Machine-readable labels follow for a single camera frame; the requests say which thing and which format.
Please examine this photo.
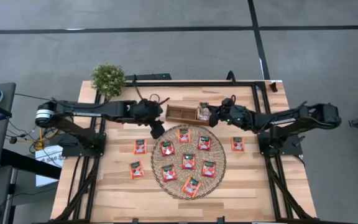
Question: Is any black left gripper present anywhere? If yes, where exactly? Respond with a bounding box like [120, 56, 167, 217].
[134, 99, 167, 140]

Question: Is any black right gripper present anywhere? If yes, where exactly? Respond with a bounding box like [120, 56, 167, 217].
[206, 105, 259, 131]

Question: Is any beige tea packet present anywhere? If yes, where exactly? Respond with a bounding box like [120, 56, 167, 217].
[196, 101, 212, 122]

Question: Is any red strawberry tea packet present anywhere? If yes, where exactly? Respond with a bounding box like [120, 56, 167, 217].
[197, 136, 213, 152]
[201, 161, 217, 179]
[181, 153, 196, 170]
[160, 140, 176, 157]
[161, 164, 178, 183]

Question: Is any wooden compartment tea box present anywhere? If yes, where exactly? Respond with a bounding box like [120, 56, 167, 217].
[165, 104, 213, 127]

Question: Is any round woven straw placemat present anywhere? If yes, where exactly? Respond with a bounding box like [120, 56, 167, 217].
[150, 124, 227, 200]

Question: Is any black power device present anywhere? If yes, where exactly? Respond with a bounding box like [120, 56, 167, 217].
[125, 73, 172, 81]

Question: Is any green potted plant black pot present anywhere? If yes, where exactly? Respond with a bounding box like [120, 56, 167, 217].
[90, 63, 127, 100]

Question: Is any white paper sheet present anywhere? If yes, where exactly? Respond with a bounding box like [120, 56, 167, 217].
[35, 144, 65, 187]

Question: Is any black desk bar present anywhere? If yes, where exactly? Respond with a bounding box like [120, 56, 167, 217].
[0, 148, 62, 180]

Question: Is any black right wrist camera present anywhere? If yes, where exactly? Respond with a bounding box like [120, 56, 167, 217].
[221, 96, 236, 109]

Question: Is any black aluminium table frame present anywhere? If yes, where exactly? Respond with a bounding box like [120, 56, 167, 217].
[53, 79, 315, 224]

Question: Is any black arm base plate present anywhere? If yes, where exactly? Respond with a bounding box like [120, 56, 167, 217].
[257, 130, 303, 157]
[61, 132, 108, 157]

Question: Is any yellow cable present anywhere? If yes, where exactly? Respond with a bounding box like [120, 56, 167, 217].
[31, 127, 60, 150]

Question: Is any black floor cable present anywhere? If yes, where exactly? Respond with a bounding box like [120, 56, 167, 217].
[14, 92, 55, 102]

